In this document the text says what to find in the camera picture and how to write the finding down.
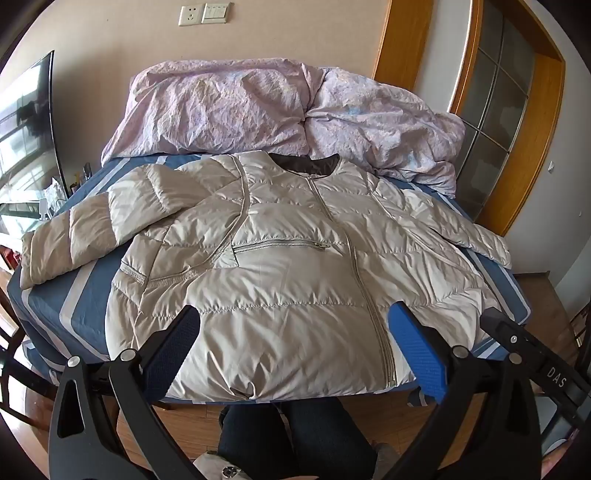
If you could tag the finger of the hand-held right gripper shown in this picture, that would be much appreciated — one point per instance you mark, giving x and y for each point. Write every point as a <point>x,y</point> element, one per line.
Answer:
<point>508,334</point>

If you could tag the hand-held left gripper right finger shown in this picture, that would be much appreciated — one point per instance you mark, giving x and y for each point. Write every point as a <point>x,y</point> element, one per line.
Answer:
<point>418,350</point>

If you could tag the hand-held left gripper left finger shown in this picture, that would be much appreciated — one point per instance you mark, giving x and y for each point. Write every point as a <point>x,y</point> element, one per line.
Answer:
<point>182,337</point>

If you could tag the beige down jacket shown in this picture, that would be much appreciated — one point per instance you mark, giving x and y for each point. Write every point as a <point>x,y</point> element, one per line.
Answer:
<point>286,277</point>

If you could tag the blue white striped bed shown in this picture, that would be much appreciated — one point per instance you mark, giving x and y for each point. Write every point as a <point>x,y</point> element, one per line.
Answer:
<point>87,295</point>

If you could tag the person's legs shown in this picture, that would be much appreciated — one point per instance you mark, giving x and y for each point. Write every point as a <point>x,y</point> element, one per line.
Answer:
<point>323,438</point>

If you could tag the dark wooden chair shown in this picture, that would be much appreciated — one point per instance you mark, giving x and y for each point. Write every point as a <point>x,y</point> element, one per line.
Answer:
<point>9,332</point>

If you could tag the pink crumpled duvet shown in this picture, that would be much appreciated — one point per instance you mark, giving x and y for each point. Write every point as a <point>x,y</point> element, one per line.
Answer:
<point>231,106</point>

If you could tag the wooden framed glass door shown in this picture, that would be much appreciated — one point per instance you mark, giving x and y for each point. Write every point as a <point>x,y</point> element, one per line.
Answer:
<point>494,92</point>

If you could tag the black flat television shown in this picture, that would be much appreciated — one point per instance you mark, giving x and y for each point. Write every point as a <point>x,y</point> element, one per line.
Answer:
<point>27,115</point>

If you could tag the white wall socket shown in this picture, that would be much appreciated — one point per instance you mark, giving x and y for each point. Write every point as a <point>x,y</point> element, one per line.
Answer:
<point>189,15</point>

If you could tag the white wall switch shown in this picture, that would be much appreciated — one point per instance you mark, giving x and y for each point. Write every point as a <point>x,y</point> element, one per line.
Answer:
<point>215,13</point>

